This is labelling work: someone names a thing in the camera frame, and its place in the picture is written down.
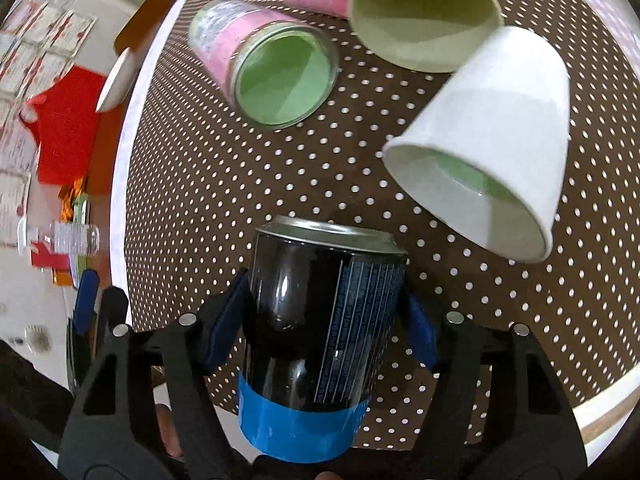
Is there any black cup with blue band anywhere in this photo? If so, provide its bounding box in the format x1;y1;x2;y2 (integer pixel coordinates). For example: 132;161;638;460
239;217;407;464

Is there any white paper cup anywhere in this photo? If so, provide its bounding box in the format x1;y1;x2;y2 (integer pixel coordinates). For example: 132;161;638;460
383;26;570;262

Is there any light green cup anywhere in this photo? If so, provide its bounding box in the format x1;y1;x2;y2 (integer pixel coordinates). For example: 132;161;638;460
348;0;504;73

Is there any person's hand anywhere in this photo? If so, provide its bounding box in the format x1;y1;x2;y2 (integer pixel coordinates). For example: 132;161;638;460
155;404;183;460

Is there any clear spray bottle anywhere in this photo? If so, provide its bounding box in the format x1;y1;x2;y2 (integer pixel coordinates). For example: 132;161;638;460
16;217;101;257

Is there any brown polka dot tablecloth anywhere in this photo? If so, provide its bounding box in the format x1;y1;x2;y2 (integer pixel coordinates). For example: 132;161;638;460
122;0;639;426

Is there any red tote bag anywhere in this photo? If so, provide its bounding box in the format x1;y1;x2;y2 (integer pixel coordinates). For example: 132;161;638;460
18;65;106;186

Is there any white ceramic bowl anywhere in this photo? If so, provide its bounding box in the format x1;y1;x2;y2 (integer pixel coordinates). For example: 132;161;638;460
96;48;140;114

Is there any wooden chair back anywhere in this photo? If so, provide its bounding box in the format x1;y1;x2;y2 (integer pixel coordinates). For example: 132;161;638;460
114;0;177;61

